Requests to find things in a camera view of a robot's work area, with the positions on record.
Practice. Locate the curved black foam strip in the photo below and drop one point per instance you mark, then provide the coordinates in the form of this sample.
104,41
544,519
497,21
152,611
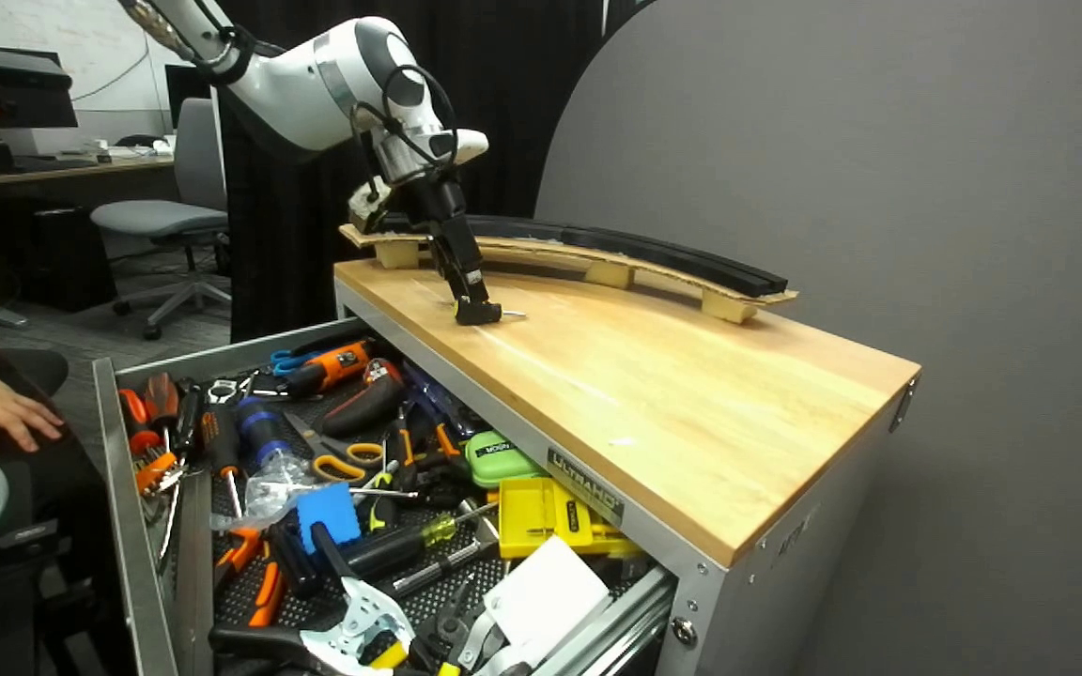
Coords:
640,244

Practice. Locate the black green screwdriver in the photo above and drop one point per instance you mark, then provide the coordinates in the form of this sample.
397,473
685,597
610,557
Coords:
411,543

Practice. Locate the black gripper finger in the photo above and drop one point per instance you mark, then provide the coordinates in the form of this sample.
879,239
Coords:
484,288
457,258

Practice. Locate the grey metal tool drawer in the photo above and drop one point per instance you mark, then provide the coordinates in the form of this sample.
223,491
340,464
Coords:
140,548

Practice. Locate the grey black bar clamp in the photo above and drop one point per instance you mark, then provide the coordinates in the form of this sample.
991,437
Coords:
360,620

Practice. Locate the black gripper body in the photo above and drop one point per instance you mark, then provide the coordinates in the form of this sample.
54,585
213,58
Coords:
426,189

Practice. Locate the office desk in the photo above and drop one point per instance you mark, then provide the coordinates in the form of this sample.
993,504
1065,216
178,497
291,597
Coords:
54,173

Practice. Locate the white box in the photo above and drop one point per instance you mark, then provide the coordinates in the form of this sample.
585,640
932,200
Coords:
546,596

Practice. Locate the curved cardboard wooden base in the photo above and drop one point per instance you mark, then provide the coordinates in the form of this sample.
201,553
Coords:
529,252

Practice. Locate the grey office chair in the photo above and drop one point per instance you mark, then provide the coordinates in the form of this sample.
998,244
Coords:
160,219

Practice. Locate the black computer monitor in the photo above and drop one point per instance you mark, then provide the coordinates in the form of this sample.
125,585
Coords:
0,89

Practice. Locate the grey partition panel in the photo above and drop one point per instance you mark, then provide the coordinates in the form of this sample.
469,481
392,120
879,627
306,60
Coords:
939,189

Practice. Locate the black curtain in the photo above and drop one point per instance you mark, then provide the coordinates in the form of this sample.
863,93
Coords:
529,98

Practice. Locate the clear plastic bag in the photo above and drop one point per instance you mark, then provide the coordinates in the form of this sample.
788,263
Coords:
269,491

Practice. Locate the blue block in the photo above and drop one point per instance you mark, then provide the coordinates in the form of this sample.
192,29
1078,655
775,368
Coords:
323,512

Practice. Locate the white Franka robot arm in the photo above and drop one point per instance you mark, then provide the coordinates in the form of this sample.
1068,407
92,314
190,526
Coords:
318,81

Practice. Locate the green tape measure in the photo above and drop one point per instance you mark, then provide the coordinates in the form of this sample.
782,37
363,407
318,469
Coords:
495,454

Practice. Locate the yellow tool case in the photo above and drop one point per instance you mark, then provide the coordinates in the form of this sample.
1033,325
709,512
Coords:
544,512

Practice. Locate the grey cabinet with wooden top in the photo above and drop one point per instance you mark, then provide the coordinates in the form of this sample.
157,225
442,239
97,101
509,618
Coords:
640,377

